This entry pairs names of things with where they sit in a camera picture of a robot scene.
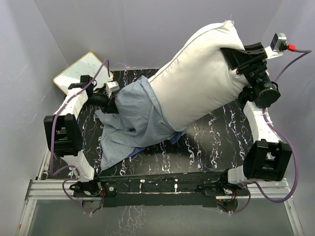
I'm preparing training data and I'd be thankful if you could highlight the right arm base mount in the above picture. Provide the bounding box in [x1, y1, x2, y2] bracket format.
[194, 177, 252, 216]

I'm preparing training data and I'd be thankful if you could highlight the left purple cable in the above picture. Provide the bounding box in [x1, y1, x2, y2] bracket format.
[49, 59, 111, 214]

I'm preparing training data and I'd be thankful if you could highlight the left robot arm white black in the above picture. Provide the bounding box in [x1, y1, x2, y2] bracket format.
[44, 75, 120, 196]

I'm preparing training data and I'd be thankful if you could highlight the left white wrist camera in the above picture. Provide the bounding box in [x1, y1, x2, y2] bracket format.
[105, 81, 120, 97]

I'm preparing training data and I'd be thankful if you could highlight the aluminium frame rail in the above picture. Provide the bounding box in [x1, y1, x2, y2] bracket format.
[17, 65, 305, 236]

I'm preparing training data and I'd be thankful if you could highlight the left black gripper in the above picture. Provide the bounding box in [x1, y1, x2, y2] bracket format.
[86, 90, 120, 115]

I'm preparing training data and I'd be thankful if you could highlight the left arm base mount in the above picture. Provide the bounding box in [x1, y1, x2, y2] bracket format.
[69, 180, 117, 214]

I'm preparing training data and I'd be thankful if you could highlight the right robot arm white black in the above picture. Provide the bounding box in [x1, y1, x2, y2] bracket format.
[219, 43, 292, 195]

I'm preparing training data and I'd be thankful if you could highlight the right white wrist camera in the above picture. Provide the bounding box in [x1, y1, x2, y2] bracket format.
[265, 33, 296, 59]

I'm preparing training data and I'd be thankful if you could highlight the blue fish print pillowcase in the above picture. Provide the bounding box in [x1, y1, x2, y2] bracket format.
[94, 76, 186, 171]

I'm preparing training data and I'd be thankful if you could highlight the white pillow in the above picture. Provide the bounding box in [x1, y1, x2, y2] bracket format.
[149, 20, 249, 130]

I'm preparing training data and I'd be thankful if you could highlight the white board orange edge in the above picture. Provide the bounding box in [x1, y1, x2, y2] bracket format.
[53, 52, 113, 94]

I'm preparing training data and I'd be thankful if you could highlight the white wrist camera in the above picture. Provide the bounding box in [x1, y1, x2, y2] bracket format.
[265, 33, 296, 59]
[105, 81, 120, 97]

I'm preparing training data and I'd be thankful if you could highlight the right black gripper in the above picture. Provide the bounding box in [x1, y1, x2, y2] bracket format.
[220, 44, 269, 89]

